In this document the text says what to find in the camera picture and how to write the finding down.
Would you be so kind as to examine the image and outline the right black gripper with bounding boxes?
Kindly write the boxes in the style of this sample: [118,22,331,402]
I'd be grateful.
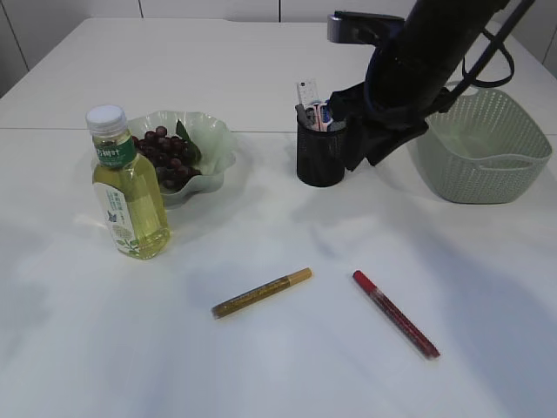
[327,1,509,172]

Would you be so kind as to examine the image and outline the small pink scissors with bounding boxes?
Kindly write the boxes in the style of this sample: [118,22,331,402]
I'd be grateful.
[313,102,333,131]

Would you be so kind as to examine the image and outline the silver glitter marker pen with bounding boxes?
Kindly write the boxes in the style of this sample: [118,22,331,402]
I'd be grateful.
[295,104,316,129]

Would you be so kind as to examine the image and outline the clear plastic ruler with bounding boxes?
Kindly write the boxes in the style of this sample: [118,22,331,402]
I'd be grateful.
[296,78,321,108]

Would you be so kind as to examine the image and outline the gold glitter marker pen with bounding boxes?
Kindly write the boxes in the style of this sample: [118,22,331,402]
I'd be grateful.
[211,267,312,319]

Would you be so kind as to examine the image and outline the red marker pen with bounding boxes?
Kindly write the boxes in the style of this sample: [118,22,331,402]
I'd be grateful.
[352,270,440,359]

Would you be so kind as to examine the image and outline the dark red grape bunch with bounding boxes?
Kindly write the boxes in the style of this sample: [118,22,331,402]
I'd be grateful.
[132,120,202,192]

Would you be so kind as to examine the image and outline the jasmine tea bottle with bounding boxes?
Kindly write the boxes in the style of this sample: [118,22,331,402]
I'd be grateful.
[85,104,171,260]

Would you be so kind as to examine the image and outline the black mesh pen holder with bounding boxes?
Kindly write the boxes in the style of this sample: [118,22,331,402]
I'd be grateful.
[296,118,347,187]

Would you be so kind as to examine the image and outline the green woven plastic basket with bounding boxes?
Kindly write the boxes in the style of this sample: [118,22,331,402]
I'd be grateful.
[416,89,553,205]

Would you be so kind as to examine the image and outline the light green wavy plate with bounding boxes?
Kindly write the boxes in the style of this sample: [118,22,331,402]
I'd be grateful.
[128,111,236,206]

